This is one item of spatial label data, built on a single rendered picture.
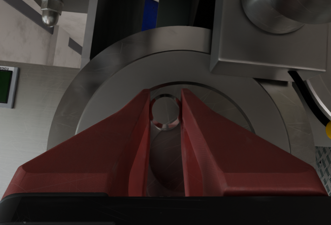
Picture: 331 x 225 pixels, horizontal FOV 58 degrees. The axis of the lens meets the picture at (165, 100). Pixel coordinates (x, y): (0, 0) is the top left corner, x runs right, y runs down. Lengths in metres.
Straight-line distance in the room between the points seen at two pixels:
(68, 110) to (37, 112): 0.36
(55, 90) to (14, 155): 0.12
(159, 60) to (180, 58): 0.01
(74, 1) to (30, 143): 0.25
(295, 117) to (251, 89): 0.03
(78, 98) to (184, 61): 0.06
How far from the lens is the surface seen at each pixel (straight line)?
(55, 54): 3.95
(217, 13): 0.16
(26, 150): 0.54
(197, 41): 0.18
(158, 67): 0.16
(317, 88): 0.19
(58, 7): 0.56
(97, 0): 0.19
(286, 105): 0.18
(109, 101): 0.16
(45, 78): 0.54
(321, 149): 0.41
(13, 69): 0.56
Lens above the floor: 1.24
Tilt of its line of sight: 7 degrees down
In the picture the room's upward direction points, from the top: 174 degrees counter-clockwise
